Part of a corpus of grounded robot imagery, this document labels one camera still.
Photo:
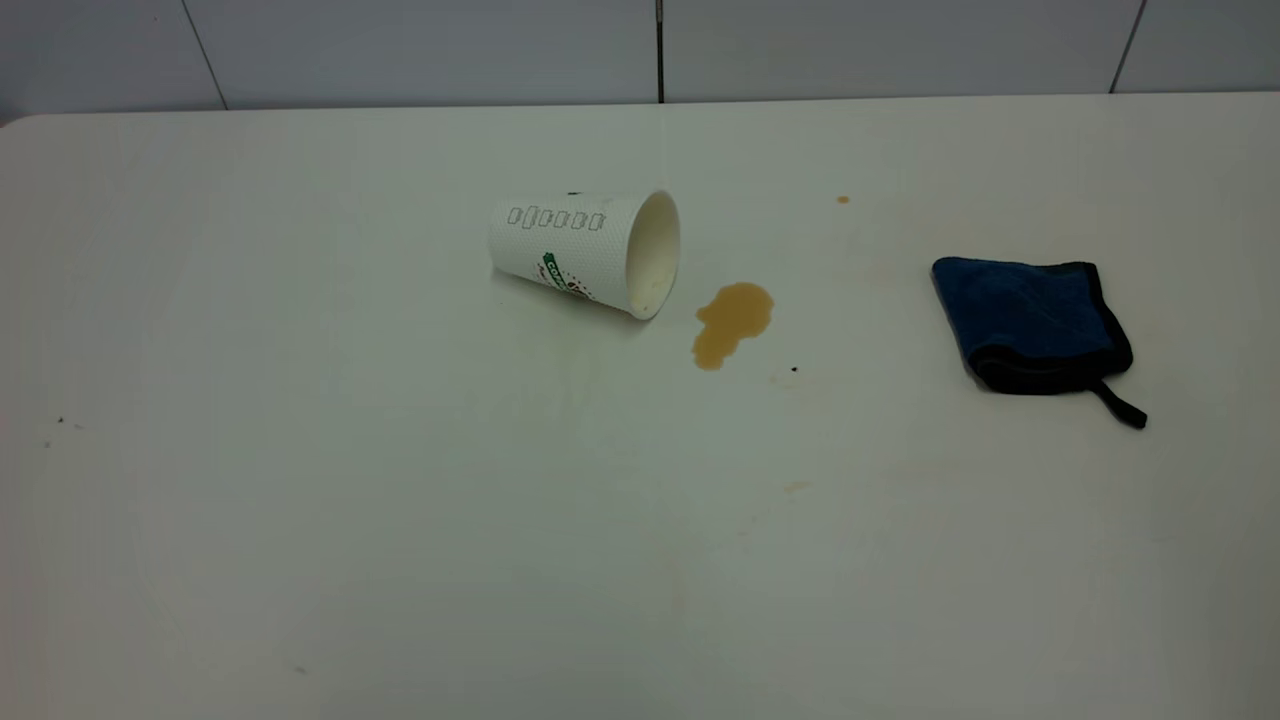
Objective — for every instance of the white paper coffee cup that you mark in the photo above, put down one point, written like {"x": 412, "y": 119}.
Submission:
{"x": 570, "y": 245}

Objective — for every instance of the blue cloth with black trim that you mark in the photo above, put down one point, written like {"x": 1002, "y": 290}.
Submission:
{"x": 1030, "y": 310}

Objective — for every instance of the brown spilled coffee puddle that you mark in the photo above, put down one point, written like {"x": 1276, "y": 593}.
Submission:
{"x": 738, "y": 312}

